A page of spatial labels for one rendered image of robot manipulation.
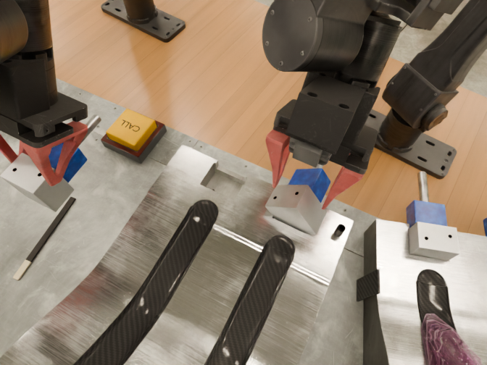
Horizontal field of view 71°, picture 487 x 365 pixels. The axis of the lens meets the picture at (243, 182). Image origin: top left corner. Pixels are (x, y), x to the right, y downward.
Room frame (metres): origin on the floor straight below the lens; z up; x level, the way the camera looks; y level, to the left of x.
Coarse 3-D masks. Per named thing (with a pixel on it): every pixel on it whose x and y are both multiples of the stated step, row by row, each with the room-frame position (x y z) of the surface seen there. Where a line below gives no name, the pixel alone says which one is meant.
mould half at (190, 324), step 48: (192, 192) 0.21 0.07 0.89; (240, 192) 0.21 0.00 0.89; (144, 240) 0.15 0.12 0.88; (240, 240) 0.15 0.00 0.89; (336, 240) 0.15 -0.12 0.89; (96, 288) 0.09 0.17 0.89; (192, 288) 0.09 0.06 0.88; (240, 288) 0.09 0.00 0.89; (288, 288) 0.09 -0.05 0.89; (48, 336) 0.03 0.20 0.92; (96, 336) 0.03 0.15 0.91; (192, 336) 0.04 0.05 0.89; (288, 336) 0.04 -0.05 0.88
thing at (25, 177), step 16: (16, 160) 0.22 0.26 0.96; (80, 160) 0.24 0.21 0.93; (0, 176) 0.19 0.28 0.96; (16, 176) 0.19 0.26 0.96; (32, 176) 0.19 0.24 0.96; (64, 176) 0.21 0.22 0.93; (32, 192) 0.17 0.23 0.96; (48, 192) 0.18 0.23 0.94; (64, 192) 0.20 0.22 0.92; (48, 208) 0.18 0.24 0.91
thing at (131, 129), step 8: (128, 112) 0.39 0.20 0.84; (136, 112) 0.39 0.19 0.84; (120, 120) 0.38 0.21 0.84; (128, 120) 0.38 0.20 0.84; (136, 120) 0.38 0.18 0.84; (144, 120) 0.38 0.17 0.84; (152, 120) 0.38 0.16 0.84; (112, 128) 0.36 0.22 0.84; (120, 128) 0.36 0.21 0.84; (128, 128) 0.36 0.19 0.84; (136, 128) 0.36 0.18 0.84; (144, 128) 0.36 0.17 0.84; (152, 128) 0.37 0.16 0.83; (112, 136) 0.34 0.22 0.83; (120, 136) 0.34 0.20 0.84; (128, 136) 0.34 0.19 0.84; (136, 136) 0.34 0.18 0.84; (144, 136) 0.35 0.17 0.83; (128, 144) 0.33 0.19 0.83; (136, 144) 0.33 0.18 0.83
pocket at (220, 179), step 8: (216, 168) 0.26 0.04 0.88; (224, 168) 0.26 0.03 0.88; (208, 176) 0.24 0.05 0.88; (216, 176) 0.25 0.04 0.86; (224, 176) 0.25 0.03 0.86; (232, 176) 0.25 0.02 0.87; (240, 176) 0.25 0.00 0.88; (200, 184) 0.23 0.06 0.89; (208, 184) 0.24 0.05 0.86; (216, 184) 0.24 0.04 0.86; (224, 184) 0.24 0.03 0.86; (232, 184) 0.24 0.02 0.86; (240, 184) 0.24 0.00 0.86; (224, 192) 0.23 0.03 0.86; (232, 192) 0.23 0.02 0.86
